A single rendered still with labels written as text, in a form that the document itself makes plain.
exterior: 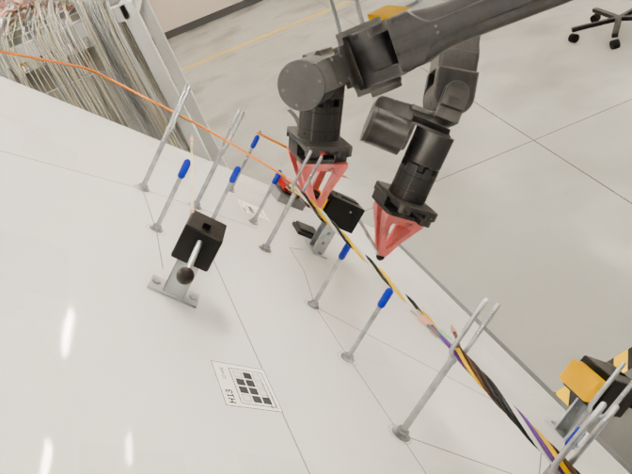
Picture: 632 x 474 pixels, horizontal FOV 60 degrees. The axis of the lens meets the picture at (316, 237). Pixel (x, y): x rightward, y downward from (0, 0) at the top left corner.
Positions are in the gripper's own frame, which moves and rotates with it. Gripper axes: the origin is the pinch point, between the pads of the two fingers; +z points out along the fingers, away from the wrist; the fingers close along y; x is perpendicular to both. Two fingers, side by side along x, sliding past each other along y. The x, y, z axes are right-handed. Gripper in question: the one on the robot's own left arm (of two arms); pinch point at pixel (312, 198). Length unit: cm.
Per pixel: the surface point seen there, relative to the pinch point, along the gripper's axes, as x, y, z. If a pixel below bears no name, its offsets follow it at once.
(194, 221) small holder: -19.1, 26.0, -9.0
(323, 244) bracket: 2.0, 0.9, 6.9
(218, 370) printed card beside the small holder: -18.2, 35.5, -0.8
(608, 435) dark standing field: 101, -15, 82
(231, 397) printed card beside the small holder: -17.6, 38.3, -0.6
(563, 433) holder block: 23.7, 31.8, 18.0
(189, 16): 56, -804, 39
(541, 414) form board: 23.0, 28.6, 18.0
